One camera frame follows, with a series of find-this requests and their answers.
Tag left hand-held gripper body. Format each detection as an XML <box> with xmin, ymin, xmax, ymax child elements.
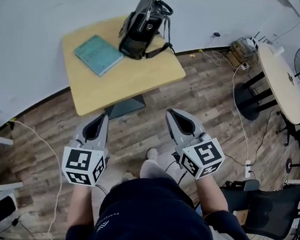
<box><xmin>60</xmin><ymin>134</ymin><xmax>111</xmax><ymax>189</ymax></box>

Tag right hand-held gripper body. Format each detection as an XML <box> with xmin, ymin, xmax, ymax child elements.
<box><xmin>170</xmin><ymin>129</ymin><xmax>228</xmax><ymax>183</ymax></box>

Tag black leather handbag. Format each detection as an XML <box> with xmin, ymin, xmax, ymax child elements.
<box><xmin>116</xmin><ymin>0</ymin><xmax>181</xmax><ymax>64</ymax></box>

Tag person's right forearm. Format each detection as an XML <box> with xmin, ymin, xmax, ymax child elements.
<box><xmin>192</xmin><ymin>172</ymin><xmax>233</xmax><ymax>219</ymax></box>

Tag person's left forearm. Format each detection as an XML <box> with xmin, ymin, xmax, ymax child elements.
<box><xmin>68</xmin><ymin>182</ymin><xmax>100</xmax><ymax>230</ymax></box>

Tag person's white shoe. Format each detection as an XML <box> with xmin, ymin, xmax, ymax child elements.
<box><xmin>121</xmin><ymin>171</ymin><xmax>137</xmax><ymax>184</ymax></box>
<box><xmin>146</xmin><ymin>147</ymin><xmax>160</xmax><ymax>161</ymax></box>

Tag dark table base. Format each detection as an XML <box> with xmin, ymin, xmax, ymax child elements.
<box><xmin>103</xmin><ymin>91</ymin><xmax>148</xmax><ymax>124</ymax></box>

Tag white power strip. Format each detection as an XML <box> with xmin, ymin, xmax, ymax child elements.
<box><xmin>242</xmin><ymin>159</ymin><xmax>253</xmax><ymax>181</ymax></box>

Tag person's dark blue shirt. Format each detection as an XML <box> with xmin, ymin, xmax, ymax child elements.
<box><xmin>64</xmin><ymin>168</ymin><xmax>265</xmax><ymax>240</ymax></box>

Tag teal book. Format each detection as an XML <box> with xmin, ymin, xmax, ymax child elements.
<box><xmin>71</xmin><ymin>32</ymin><xmax>127</xmax><ymax>79</ymax></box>

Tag round wooden table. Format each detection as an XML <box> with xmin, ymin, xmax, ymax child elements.
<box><xmin>231</xmin><ymin>40</ymin><xmax>300</xmax><ymax>127</ymax></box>

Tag white router black antennas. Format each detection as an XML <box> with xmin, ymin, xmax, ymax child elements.
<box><xmin>245</xmin><ymin>30</ymin><xmax>272</xmax><ymax>49</ymax></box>

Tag long white cable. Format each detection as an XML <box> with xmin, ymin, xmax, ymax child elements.
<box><xmin>223</xmin><ymin>62</ymin><xmax>262</xmax><ymax>165</ymax></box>
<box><xmin>0</xmin><ymin>119</ymin><xmax>74</xmax><ymax>240</ymax></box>

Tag cardboard box with cables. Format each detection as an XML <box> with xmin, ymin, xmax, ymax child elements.
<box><xmin>228</xmin><ymin>37</ymin><xmax>257</xmax><ymax>68</ymax></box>

